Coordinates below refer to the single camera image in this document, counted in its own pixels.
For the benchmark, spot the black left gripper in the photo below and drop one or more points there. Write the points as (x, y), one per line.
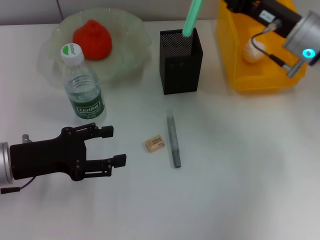
(47, 157)

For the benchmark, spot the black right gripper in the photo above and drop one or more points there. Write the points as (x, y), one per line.
(275, 12)

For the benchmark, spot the white paper ball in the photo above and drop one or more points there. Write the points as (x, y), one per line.
(250, 56)

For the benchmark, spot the clear green-label water bottle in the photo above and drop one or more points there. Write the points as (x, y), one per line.
(85, 97)

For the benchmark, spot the grey marker pen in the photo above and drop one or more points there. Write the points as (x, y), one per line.
(173, 140)

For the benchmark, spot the green plastic pen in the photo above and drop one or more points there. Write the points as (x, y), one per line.
(191, 17)

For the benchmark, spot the small tan eraser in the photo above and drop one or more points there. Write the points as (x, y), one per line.
(155, 143)

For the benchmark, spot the black mesh pen holder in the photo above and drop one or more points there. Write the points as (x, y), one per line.
(181, 72)

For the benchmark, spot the clear glass fruit plate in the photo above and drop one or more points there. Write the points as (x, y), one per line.
(125, 45)

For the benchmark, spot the red-orange fruit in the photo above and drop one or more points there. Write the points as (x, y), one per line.
(95, 42)

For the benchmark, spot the yellow plastic bin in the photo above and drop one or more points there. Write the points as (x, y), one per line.
(262, 80)

